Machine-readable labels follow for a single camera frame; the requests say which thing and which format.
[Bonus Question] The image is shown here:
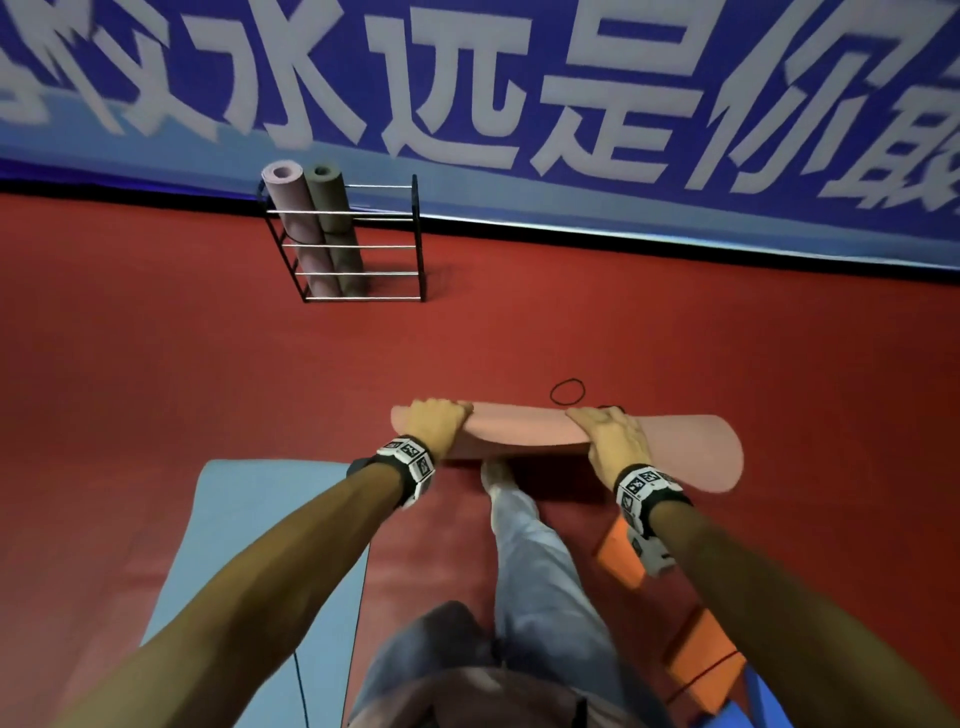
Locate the person's left hand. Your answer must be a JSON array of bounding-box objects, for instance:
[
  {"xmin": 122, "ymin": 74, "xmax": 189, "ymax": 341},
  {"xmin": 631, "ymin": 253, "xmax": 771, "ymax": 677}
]
[{"xmin": 404, "ymin": 398, "xmax": 474, "ymax": 460}]

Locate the person's right hand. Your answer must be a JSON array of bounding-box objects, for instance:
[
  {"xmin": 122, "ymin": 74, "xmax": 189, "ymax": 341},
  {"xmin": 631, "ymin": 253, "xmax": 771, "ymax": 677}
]
[{"xmin": 566, "ymin": 406, "xmax": 654, "ymax": 490}]

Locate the peach yoga mat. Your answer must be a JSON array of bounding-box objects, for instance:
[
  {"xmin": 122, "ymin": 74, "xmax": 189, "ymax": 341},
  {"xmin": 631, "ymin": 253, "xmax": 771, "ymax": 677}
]
[{"xmin": 389, "ymin": 401, "xmax": 745, "ymax": 495}]

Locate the orange foam block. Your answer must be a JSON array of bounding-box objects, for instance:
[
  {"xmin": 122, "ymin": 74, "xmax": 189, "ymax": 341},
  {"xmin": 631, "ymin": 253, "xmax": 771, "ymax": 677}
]
[
  {"xmin": 596, "ymin": 517, "xmax": 646, "ymax": 590},
  {"xmin": 663, "ymin": 607, "xmax": 748, "ymax": 714}
]

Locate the light blue yoga mat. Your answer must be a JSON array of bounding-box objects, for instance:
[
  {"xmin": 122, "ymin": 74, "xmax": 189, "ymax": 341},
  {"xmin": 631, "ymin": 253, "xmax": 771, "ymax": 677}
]
[{"xmin": 140, "ymin": 458, "xmax": 370, "ymax": 728}]

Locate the green yoga mat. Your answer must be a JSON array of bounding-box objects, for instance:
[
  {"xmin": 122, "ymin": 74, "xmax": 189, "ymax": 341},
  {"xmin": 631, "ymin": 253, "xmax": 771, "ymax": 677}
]
[{"xmin": 303, "ymin": 163, "xmax": 369, "ymax": 298}]

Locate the lilac yoga mat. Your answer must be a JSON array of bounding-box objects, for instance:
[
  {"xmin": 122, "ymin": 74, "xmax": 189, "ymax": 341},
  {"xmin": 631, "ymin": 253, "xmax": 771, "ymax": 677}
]
[{"xmin": 260, "ymin": 159, "xmax": 343, "ymax": 299}]

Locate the blue foam block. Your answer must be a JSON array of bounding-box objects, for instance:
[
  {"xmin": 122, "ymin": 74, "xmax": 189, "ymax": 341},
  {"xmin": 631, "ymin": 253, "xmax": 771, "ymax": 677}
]
[{"xmin": 742, "ymin": 663, "xmax": 793, "ymax": 728}]

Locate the person's left forearm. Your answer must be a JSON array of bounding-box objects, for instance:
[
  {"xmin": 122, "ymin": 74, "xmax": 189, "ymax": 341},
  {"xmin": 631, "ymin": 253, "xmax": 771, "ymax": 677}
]
[{"xmin": 52, "ymin": 461, "xmax": 406, "ymax": 728}]

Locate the person's right forearm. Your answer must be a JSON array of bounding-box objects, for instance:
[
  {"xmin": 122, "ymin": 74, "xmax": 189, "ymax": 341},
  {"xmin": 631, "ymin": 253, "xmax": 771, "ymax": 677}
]
[{"xmin": 648, "ymin": 498, "xmax": 960, "ymax": 728}]

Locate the person's white shoe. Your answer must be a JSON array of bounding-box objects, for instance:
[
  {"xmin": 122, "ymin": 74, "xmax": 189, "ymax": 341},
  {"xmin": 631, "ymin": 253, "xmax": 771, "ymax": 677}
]
[{"xmin": 479, "ymin": 458, "xmax": 519, "ymax": 496}]

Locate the black metal mat rack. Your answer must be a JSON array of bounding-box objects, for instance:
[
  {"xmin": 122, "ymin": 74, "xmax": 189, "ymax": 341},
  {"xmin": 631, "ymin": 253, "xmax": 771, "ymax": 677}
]
[{"xmin": 256, "ymin": 173, "xmax": 429, "ymax": 304}]

